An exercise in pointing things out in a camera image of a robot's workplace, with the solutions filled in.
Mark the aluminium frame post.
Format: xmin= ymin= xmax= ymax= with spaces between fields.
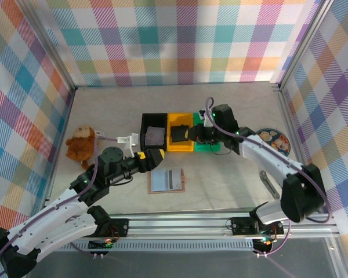
xmin=277 ymin=0 xmax=337 ymax=92
xmin=19 ymin=0 xmax=78 ymax=90

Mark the brown plush monkey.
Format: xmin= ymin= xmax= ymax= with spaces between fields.
xmin=65 ymin=124 xmax=106 ymax=171

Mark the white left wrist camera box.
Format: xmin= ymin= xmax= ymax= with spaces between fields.
xmin=117 ymin=132 xmax=140 ymax=156

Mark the round picture plate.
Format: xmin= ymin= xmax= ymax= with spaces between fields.
xmin=255 ymin=128 xmax=291 ymax=159

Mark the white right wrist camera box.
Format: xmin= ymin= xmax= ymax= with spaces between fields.
xmin=198 ymin=108 xmax=209 ymax=126

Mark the perforated grey cable duct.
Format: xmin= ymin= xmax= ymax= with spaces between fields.
xmin=60 ymin=242 xmax=256 ymax=252

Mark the pink card holder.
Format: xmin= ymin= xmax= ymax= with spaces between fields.
xmin=147 ymin=167 xmax=188 ymax=195

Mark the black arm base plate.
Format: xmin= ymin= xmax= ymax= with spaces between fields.
xmin=104 ymin=217 xmax=130 ymax=238
xmin=231 ymin=215 xmax=285 ymax=236

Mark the black plastic bin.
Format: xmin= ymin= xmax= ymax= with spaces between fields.
xmin=140 ymin=112 xmax=168 ymax=151

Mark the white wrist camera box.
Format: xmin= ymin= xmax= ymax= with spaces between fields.
xmin=117 ymin=132 xmax=140 ymax=156
xmin=198 ymin=108 xmax=209 ymax=126

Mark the pale lilac cards pile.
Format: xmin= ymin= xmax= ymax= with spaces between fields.
xmin=145 ymin=126 xmax=165 ymax=145

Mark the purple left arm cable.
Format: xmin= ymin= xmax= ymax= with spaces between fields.
xmin=0 ymin=135 xmax=119 ymax=278

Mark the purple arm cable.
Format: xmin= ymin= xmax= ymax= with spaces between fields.
xmin=0 ymin=135 xmax=119 ymax=278
xmin=205 ymin=97 xmax=334 ymax=257

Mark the long aluminium mounting rail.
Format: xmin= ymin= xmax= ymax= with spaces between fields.
xmin=24 ymin=213 xmax=340 ymax=241

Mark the beige card with black stripe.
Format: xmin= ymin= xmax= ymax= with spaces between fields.
xmin=167 ymin=170 xmax=182 ymax=191

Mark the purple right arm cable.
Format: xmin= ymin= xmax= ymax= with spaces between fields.
xmin=205 ymin=97 xmax=334 ymax=257

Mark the yellow plastic bin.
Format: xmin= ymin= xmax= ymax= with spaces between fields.
xmin=166 ymin=112 xmax=195 ymax=152

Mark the grey metal tool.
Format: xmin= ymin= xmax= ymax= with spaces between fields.
xmin=259 ymin=170 xmax=281 ymax=200

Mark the black credit card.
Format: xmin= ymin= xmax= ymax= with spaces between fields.
xmin=172 ymin=125 xmax=189 ymax=143

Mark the aluminium side rail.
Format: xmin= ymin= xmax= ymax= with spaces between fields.
xmin=39 ymin=86 xmax=78 ymax=218
xmin=277 ymin=85 xmax=322 ymax=215

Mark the green plastic bin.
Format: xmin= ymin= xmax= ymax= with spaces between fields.
xmin=193 ymin=112 xmax=221 ymax=153

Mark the small controller circuit board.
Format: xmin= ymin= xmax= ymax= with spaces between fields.
xmin=253 ymin=236 xmax=275 ymax=253
xmin=88 ymin=239 xmax=114 ymax=251

